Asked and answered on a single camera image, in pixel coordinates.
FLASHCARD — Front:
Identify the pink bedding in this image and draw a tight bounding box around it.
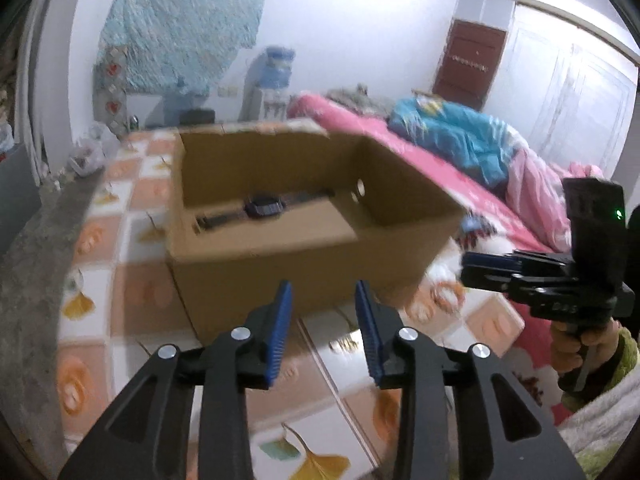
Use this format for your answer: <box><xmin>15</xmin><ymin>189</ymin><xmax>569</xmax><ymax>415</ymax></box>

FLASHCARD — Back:
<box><xmin>286</xmin><ymin>93</ymin><xmax>606</xmax><ymax>426</ymax></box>

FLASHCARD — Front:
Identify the dark red door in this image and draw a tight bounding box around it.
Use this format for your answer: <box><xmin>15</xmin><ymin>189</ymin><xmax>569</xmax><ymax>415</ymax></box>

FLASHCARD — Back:
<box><xmin>432</xmin><ymin>20</ymin><xmax>506</xmax><ymax>110</ymax></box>

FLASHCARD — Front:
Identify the grey flat panel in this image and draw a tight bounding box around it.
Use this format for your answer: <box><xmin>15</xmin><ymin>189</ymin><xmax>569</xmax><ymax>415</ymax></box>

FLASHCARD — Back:
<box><xmin>0</xmin><ymin>144</ymin><xmax>41</xmax><ymax>255</ymax></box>

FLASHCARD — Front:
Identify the black wrist watch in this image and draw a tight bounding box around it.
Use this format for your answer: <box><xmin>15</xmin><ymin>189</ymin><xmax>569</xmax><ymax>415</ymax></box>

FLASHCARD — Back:
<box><xmin>195</xmin><ymin>188</ymin><xmax>335</xmax><ymax>232</ymax></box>

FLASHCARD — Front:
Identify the person's right hand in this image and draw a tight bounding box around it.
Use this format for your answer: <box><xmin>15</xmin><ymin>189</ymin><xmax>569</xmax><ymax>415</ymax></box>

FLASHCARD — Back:
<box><xmin>550</xmin><ymin>320</ymin><xmax>622</xmax><ymax>375</ymax></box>

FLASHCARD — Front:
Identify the ginkgo-patterned floor mat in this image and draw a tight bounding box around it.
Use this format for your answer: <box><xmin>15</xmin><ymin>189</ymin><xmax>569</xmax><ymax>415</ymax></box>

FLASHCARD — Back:
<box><xmin>56</xmin><ymin>131</ymin><xmax>524</xmax><ymax>479</ymax></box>

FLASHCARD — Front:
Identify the brown cardboard box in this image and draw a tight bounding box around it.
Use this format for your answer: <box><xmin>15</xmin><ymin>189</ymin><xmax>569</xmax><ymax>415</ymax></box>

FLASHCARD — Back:
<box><xmin>167</xmin><ymin>128</ymin><xmax>463</xmax><ymax>344</ymax></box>

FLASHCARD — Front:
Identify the teal patterned wall cloth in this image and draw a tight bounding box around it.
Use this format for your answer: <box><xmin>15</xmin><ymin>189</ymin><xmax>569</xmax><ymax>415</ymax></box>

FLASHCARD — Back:
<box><xmin>99</xmin><ymin>0</ymin><xmax>265</xmax><ymax>96</ymax></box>

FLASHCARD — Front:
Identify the blue blanket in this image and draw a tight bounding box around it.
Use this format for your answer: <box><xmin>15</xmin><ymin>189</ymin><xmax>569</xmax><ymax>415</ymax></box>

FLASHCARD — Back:
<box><xmin>387</xmin><ymin>96</ymin><xmax>528</xmax><ymax>192</ymax></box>

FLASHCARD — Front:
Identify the white plastic bag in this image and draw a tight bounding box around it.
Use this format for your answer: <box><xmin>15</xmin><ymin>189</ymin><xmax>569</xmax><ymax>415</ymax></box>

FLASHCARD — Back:
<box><xmin>68</xmin><ymin>122</ymin><xmax>120</xmax><ymax>178</ymax></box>

